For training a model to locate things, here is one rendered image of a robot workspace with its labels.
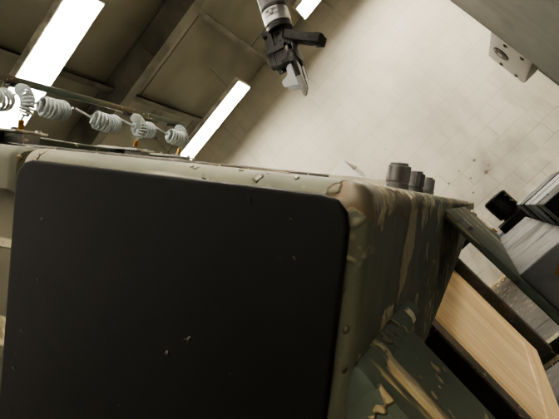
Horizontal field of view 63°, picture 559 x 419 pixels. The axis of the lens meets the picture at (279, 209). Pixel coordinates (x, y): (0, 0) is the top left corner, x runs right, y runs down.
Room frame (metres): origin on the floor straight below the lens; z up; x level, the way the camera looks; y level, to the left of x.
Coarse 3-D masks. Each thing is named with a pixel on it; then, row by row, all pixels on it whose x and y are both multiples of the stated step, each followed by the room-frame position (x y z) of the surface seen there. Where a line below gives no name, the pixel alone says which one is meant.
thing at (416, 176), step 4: (412, 172) 0.58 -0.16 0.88; (416, 172) 0.58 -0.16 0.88; (420, 172) 0.58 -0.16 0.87; (412, 176) 0.57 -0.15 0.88; (416, 176) 0.57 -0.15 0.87; (420, 176) 0.57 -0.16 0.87; (424, 176) 0.58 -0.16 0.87; (412, 180) 0.58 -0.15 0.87; (416, 180) 0.57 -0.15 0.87; (420, 180) 0.58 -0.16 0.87; (424, 180) 0.58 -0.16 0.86; (408, 184) 0.58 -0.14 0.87; (412, 184) 0.58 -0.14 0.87; (416, 184) 0.58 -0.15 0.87; (420, 184) 0.58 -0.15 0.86; (412, 188) 0.58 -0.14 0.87; (416, 188) 0.58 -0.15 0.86; (420, 188) 0.58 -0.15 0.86; (420, 192) 0.58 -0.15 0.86
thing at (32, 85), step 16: (0, 80) 0.99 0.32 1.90; (16, 80) 1.02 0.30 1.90; (0, 96) 0.92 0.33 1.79; (48, 96) 1.08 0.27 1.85; (64, 96) 1.19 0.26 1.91; (80, 96) 1.24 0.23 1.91; (48, 112) 1.09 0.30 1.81; (64, 112) 1.13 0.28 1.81; (96, 112) 1.26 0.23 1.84; (144, 112) 1.53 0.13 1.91; (96, 128) 1.28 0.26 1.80; (112, 128) 1.31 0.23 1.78; (144, 128) 1.46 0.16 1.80; (176, 144) 1.68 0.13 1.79
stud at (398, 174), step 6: (396, 162) 0.45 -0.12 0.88; (390, 168) 0.45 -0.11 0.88; (396, 168) 0.45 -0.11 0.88; (402, 168) 0.45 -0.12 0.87; (408, 168) 0.45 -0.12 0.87; (390, 174) 0.45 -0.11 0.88; (396, 174) 0.45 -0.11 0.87; (402, 174) 0.45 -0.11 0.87; (408, 174) 0.46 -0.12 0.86; (390, 180) 0.46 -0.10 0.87; (396, 180) 0.45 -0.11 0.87; (402, 180) 0.45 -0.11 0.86; (408, 180) 0.46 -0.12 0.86; (390, 186) 0.46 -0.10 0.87; (396, 186) 0.45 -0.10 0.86; (402, 186) 0.45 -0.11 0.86; (408, 186) 0.46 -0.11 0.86
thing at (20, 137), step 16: (32, 96) 1.02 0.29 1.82; (32, 112) 1.03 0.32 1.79; (0, 128) 0.99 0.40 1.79; (16, 128) 0.99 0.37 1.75; (16, 144) 1.01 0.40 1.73; (32, 144) 1.04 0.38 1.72; (176, 160) 0.91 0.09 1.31; (192, 160) 0.90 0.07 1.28; (320, 176) 0.85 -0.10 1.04; (336, 176) 0.84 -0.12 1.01; (352, 176) 0.84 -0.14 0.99
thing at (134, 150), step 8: (128, 112) 1.44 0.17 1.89; (144, 120) 1.47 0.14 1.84; (136, 128) 1.45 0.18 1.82; (136, 136) 1.46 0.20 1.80; (144, 136) 1.46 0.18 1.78; (136, 144) 1.47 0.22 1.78; (128, 152) 1.46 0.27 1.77; (136, 152) 1.45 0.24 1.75; (144, 152) 1.46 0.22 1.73; (152, 152) 1.50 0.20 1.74
